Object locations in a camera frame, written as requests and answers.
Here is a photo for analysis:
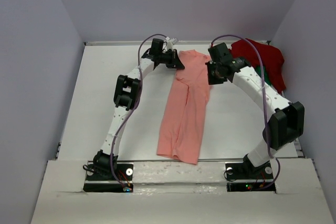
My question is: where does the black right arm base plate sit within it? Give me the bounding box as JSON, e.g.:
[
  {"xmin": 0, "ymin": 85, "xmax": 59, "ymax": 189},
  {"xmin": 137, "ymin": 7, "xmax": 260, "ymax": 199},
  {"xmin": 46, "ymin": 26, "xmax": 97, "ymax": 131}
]
[{"xmin": 223, "ymin": 162, "xmax": 276, "ymax": 193}]

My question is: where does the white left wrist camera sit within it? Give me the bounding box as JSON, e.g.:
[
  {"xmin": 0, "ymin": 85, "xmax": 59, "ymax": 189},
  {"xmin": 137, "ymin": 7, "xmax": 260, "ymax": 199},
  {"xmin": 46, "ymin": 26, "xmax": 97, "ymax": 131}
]
[{"xmin": 165, "ymin": 37, "xmax": 179, "ymax": 51}]

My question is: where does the red t shirt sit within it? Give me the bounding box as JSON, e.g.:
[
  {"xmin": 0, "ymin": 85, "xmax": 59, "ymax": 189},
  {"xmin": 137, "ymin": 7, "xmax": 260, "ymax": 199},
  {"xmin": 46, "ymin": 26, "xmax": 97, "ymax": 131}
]
[{"xmin": 230, "ymin": 39, "xmax": 286, "ymax": 93}]

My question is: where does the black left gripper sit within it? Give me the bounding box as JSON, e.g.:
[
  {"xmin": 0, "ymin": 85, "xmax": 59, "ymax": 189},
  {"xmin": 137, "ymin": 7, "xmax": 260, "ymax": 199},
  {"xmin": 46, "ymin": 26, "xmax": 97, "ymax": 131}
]
[{"xmin": 158, "ymin": 49, "xmax": 185, "ymax": 69}]

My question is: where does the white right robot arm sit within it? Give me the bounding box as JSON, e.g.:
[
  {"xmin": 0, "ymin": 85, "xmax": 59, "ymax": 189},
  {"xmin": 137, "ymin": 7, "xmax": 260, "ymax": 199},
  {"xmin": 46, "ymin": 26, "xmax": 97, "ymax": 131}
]
[{"xmin": 206, "ymin": 43, "xmax": 305, "ymax": 182}]

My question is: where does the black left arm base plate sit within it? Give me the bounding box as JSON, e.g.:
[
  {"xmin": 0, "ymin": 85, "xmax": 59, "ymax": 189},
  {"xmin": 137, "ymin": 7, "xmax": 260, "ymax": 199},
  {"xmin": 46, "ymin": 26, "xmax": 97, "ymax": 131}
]
[{"xmin": 82, "ymin": 162, "xmax": 134, "ymax": 193}]

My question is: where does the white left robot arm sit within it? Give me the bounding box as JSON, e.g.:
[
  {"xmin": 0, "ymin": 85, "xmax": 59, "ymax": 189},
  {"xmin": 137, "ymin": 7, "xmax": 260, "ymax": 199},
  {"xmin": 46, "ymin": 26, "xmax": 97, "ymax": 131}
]
[{"xmin": 93, "ymin": 36, "xmax": 185, "ymax": 179}]

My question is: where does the green t shirt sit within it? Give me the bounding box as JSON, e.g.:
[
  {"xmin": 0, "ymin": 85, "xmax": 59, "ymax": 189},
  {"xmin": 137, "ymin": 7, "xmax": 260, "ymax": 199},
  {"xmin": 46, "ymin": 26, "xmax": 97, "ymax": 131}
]
[{"xmin": 255, "ymin": 66, "xmax": 272, "ymax": 86}]

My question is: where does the pink t shirt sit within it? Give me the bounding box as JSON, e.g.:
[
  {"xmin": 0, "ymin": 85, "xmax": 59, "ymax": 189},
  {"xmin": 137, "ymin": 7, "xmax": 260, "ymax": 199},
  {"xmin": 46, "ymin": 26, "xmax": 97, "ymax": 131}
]
[{"xmin": 156, "ymin": 50, "xmax": 211, "ymax": 165}]

